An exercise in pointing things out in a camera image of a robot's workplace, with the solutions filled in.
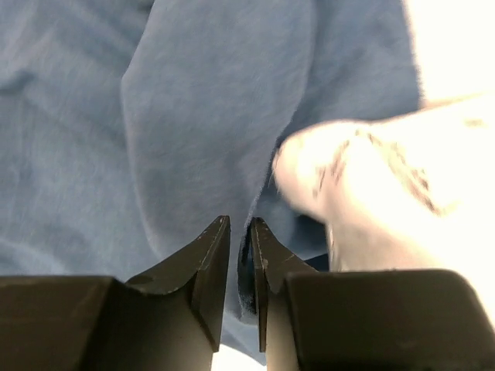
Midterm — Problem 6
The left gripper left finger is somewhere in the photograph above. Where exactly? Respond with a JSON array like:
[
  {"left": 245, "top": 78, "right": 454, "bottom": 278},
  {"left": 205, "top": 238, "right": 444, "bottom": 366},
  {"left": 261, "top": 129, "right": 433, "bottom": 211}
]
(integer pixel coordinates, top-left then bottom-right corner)
[{"left": 1, "top": 216, "right": 230, "bottom": 370}]

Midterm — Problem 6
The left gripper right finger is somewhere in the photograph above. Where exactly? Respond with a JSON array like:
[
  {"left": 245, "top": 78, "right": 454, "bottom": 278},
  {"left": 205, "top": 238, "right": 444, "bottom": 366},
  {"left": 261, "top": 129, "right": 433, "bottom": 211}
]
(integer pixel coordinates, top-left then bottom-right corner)
[{"left": 248, "top": 218, "right": 494, "bottom": 370}]

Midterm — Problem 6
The white pillow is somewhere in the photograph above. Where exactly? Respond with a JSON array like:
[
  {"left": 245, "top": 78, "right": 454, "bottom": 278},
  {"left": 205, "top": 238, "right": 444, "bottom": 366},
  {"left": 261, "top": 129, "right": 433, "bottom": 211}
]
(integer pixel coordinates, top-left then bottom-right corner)
[{"left": 271, "top": 94, "right": 494, "bottom": 305}]

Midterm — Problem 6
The blue pillowcase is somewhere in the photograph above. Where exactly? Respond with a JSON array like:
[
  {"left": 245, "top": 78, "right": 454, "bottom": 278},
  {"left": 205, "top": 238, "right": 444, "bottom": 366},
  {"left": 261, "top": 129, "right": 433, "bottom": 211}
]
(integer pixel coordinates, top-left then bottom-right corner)
[{"left": 1, "top": 1, "right": 419, "bottom": 364}]

